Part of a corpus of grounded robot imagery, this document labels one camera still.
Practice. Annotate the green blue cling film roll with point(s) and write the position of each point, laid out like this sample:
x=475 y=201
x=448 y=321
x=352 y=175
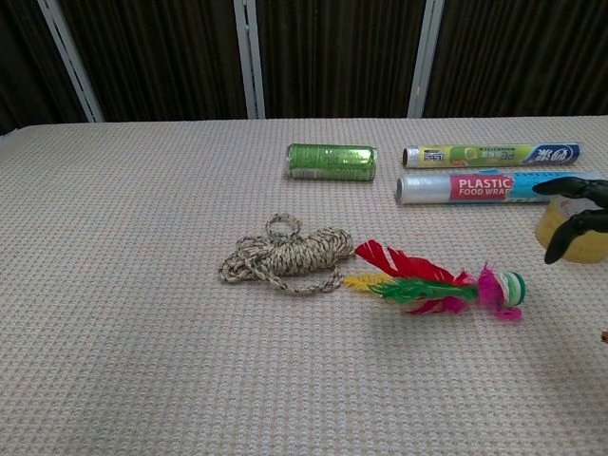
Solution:
x=489 y=155

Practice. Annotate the white metal frame post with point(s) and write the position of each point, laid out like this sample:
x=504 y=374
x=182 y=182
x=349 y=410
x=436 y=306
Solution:
x=71 y=59
x=424 y=59
x=250 y=59

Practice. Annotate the beige woven tablecloth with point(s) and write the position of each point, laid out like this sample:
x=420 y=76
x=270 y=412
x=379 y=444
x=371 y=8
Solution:
x=190 y=332

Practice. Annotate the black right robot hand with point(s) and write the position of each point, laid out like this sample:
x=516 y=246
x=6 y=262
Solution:
x=577 y=190

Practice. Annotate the green cylindrical can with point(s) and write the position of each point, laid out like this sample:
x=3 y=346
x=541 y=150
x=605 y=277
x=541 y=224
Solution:
x=331 y=162

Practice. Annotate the colourful feather shuttlecock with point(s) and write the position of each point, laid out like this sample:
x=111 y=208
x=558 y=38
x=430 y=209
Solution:
x=427 y=280

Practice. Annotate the dark pleated curtain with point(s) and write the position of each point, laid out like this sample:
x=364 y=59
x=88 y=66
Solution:
x=161 y=57

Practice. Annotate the yellow tape roll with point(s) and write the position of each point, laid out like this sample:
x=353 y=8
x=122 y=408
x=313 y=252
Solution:
x=582 y=237

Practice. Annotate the plastic food wrap roll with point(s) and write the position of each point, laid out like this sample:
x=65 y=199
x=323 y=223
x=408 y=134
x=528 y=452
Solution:
x=470 y=187

